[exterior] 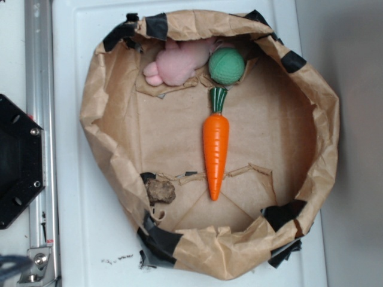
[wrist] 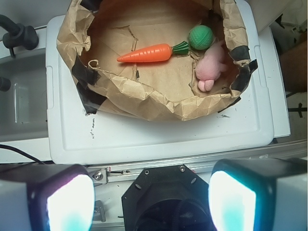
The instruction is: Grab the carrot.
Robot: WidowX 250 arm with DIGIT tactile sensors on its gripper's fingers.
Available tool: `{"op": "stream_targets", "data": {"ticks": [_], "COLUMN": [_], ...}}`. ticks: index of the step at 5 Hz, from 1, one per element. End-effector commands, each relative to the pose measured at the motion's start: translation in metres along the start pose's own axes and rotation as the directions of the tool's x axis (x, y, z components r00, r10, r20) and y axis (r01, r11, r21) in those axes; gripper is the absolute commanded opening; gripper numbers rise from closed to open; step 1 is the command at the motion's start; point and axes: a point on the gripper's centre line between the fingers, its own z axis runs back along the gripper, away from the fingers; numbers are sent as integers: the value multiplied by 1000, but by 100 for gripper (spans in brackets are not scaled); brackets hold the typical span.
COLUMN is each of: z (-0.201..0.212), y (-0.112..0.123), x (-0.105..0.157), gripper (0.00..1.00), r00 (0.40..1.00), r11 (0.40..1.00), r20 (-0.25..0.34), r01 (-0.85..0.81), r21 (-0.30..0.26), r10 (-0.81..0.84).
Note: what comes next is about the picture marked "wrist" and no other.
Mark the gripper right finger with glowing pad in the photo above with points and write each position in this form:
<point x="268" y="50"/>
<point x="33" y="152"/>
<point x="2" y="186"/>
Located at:
<point x="268" y="194"/>

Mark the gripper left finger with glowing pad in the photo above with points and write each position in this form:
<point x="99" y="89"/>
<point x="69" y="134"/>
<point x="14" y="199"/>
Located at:
<point x="40" y="197"/>

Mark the orange plastic toy carrot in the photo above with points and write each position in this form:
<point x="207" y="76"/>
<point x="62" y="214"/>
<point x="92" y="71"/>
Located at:
<point x="156" y="53"/>

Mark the white plastic bin lid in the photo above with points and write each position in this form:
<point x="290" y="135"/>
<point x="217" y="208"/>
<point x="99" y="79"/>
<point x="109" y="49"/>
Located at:
<point x="105" y="138"/>

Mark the clear plastic storage bin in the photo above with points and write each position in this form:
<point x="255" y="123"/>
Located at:
<point x="23" y="107"/>

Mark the pink plush toy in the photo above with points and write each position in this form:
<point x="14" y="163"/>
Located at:
<point x="210" y="67"/>

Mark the black clamp knob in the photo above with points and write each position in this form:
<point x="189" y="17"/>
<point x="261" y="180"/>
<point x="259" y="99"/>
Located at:
<point x="18" y="35"/>

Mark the crumpled brown paper bag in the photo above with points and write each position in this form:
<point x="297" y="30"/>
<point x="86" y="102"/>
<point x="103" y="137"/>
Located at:
<point x="94" y="33"/>

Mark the green textured ball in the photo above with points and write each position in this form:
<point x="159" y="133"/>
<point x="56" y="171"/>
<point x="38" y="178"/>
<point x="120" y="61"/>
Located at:
<point x="201" y="37"/>

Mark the aluminium extrusion rail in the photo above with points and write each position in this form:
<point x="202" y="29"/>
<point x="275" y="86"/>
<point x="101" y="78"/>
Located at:
<point x="200" y="163"/>

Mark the black octagonal mount plate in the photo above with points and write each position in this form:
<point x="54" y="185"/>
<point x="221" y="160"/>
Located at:
<point x="171" y="198"/>

